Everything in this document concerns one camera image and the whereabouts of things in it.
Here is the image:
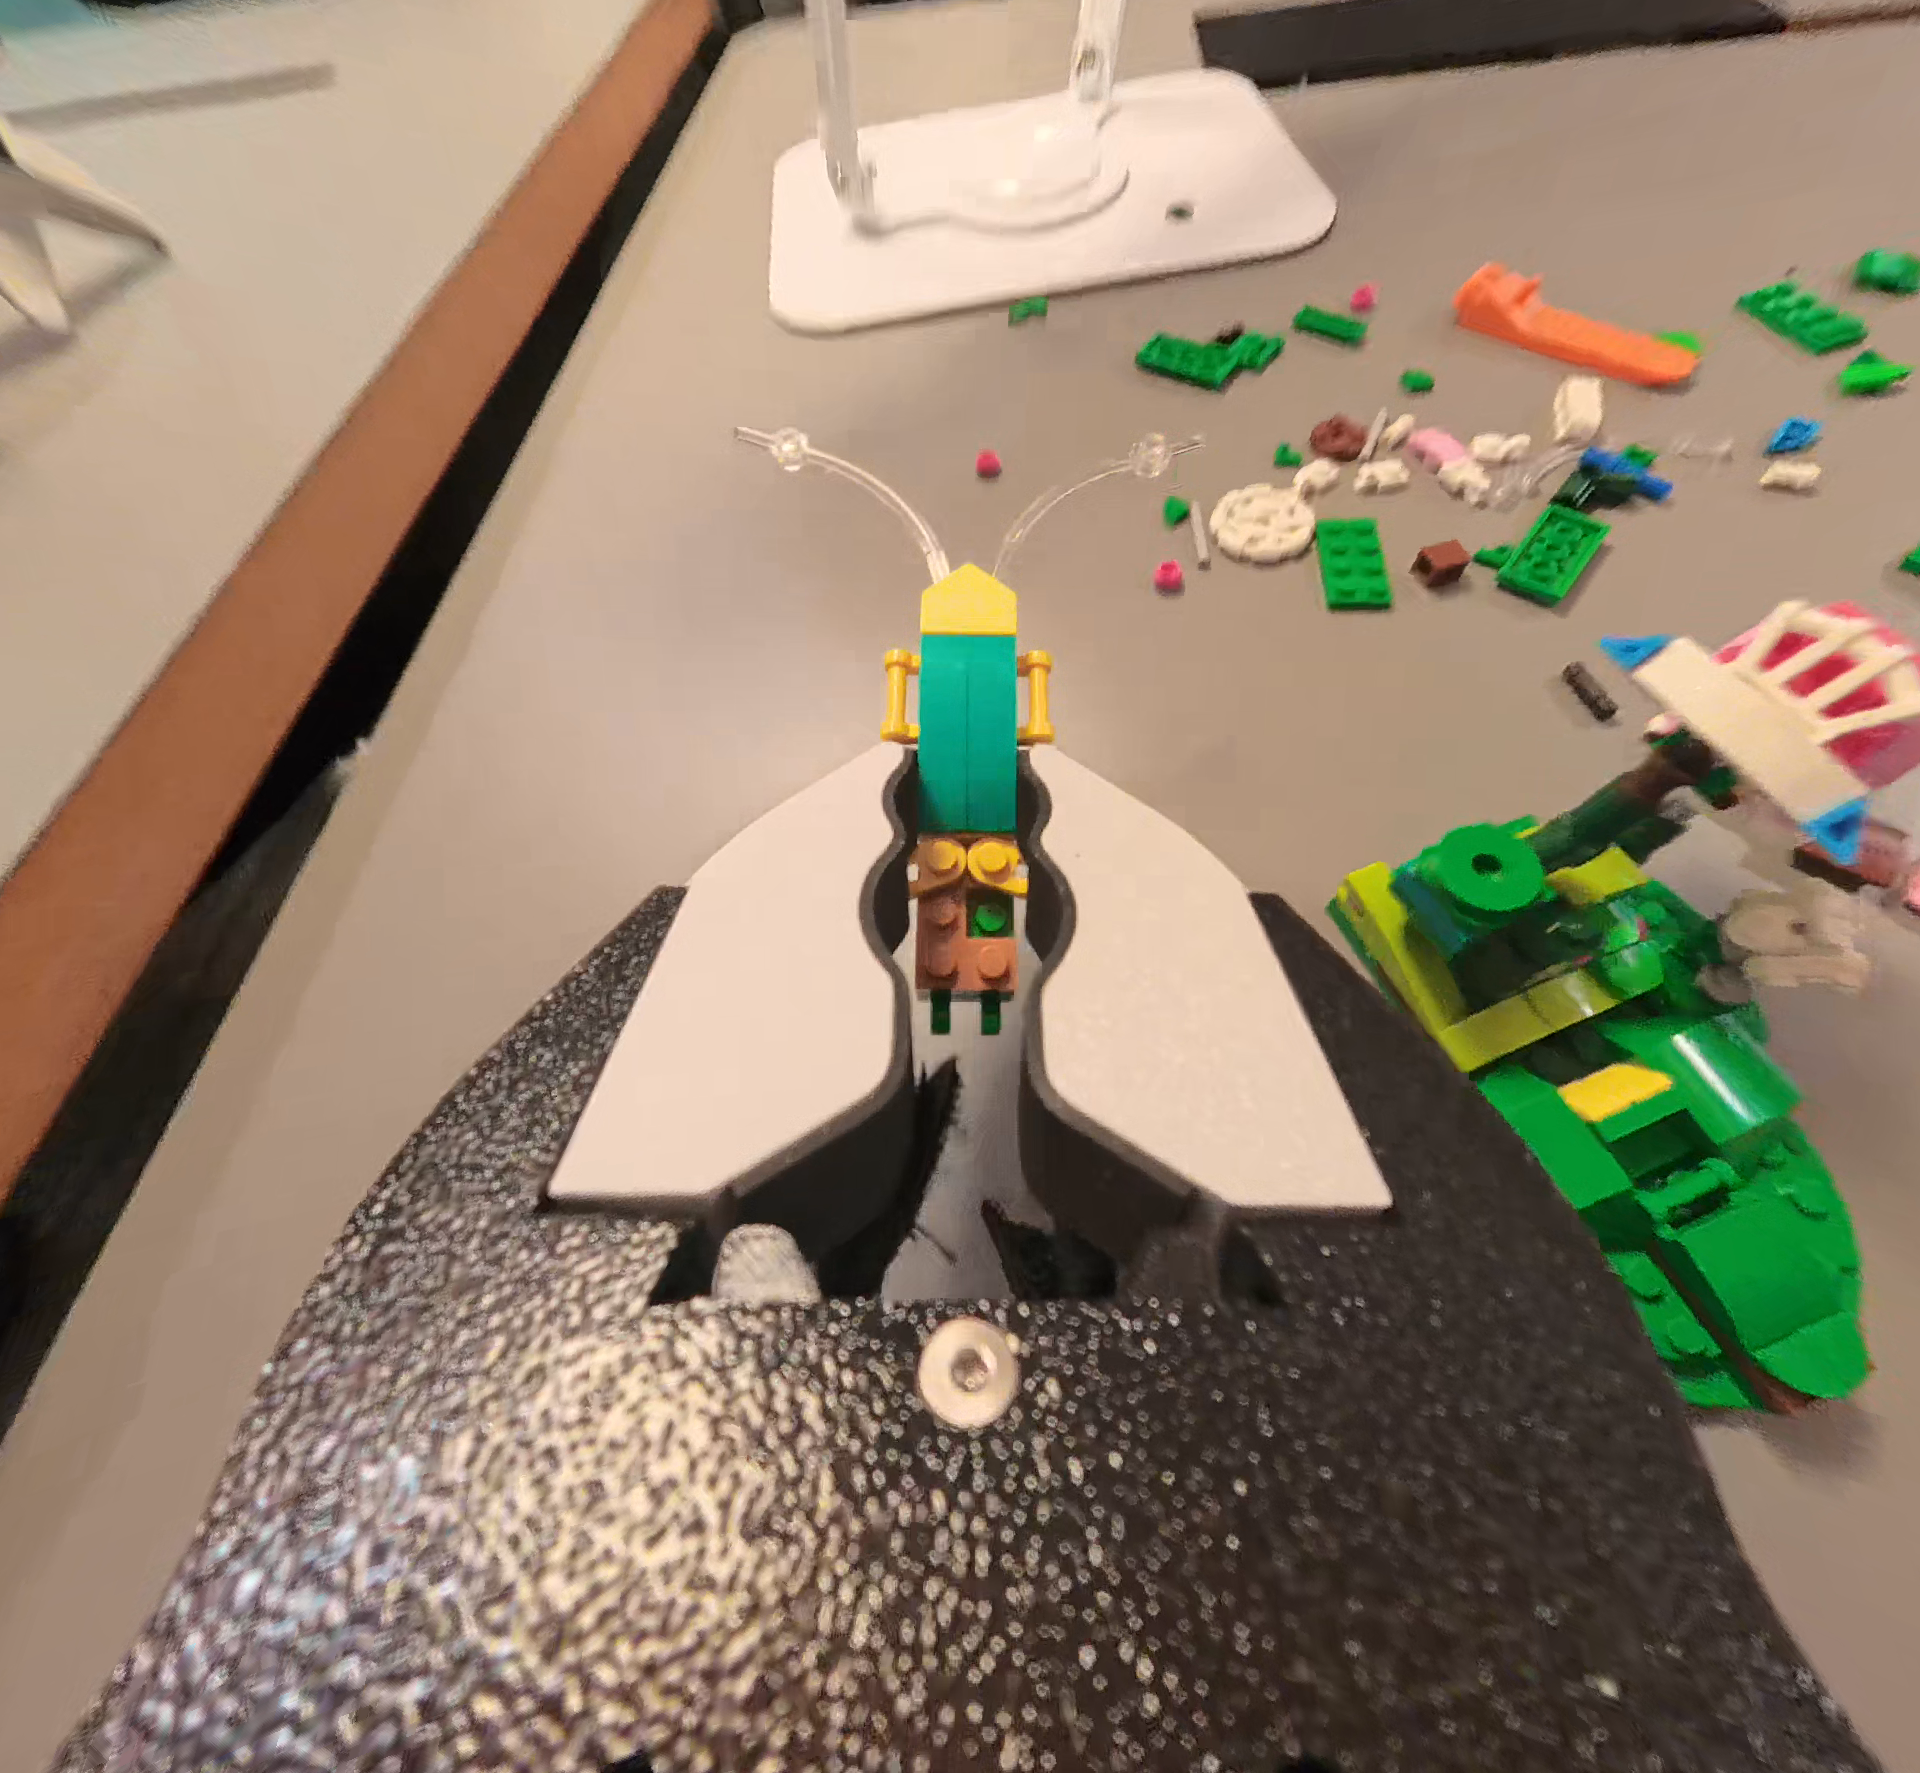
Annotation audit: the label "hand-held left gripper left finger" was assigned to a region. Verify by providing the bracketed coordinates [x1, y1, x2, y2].
[544, 746, 923, 1272]

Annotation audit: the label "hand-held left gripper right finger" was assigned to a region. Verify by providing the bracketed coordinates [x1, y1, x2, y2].
[1018, 746, 1398, 1272]

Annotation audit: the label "teal yellow brick insect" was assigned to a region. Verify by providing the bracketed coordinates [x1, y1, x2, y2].
[736, 422, 1209, 1040]

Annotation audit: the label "green brick leaf model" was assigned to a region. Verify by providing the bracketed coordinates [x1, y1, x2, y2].
[1328, 754, 1874, 1416]

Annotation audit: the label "grey desk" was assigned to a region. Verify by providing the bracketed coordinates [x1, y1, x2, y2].
[0, 0, 1920, 1773]

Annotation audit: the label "black desk mat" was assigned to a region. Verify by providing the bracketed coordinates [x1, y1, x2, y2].
[1196, 0, 1788, 89]

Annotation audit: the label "green studded brick plate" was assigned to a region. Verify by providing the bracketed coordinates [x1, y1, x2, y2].
[1316, 516, 1393, 612]
[1735, 279, 1872, 354]

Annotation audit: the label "white round brick plate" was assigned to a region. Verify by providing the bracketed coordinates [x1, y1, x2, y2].
[1209, 481, 1320, 563]

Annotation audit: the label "green brick plate with holes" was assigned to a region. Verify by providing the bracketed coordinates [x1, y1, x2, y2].
[1497, 504, 1611, 604]

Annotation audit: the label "pile of small pale bricks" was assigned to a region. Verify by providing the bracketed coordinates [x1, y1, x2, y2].
[1288, 376, 1608, 510]

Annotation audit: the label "pink white brick flower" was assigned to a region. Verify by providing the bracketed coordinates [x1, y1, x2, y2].
[1598, 601, 1920, 994]

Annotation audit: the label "green joined brick plates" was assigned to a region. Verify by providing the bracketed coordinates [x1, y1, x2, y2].
[1136, 328, 1288, 392]

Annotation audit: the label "blue and dark green bricks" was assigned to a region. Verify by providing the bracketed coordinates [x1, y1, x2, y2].
[1552, 443, 1677, 513]

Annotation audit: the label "orange brick separator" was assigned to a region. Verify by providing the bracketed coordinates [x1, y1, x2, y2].
[1452, 260, 1704, 386]

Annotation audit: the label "white base clear stand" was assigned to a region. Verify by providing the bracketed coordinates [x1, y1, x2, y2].
[768, 0, 1340, 334]

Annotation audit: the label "grey table with wooden edge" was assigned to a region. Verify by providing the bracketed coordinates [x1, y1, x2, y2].
[0, 0, 722, 1204]

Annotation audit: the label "white folded paper object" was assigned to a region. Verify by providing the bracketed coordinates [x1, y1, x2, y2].
[0, 109, 170, 334]

